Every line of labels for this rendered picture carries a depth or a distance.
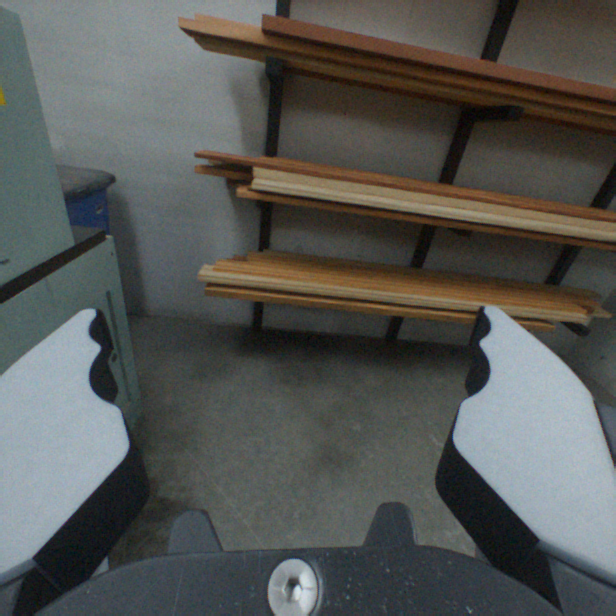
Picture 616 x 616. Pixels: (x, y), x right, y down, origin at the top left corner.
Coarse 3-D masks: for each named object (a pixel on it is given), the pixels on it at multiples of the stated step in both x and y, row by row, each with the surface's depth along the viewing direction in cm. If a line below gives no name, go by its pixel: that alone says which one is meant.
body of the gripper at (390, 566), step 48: (192, 528) 4; (384, 528) 5; (96, 576) 4; (144, 576) 4; (192, 576) 4; (240, 576) 4; (288, 576) 4; (336, 576) 4; (384, 576) 4; (432, 576) 4; (480, 576) 4
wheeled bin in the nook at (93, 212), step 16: (64, 176) 132; (80, 176) 138; (96, 176) 146; (112, 176) 157; (64, 192) 121; (80, 192) 129; (96, 192) 150; (80, 208) 139; (96, 208) 152; (80, 224) 141; (96, 224) 155
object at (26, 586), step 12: (24, 576) 4; (36, 576) 4; (0, 588) 4; (12, 588) 4; (24, 588) 4; (36, 588) 4; (48, 588) 4; (0, 600) 4; (12, 600) 4; (24, 600) 4; (36, 600) 4; (48, 600) 4; (0, 612) 4; (12, 612) 4; (24, 612) 4; (36, 612) 4
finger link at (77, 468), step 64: (0, 384) 7; (64, 384) 7; (0, 448) 6; (64, 448) 6; (128, 448) 6; (0, 512) 5; (64, 512) 5; (128, 512) 6; (0, 576) 4; (64, 576) 5
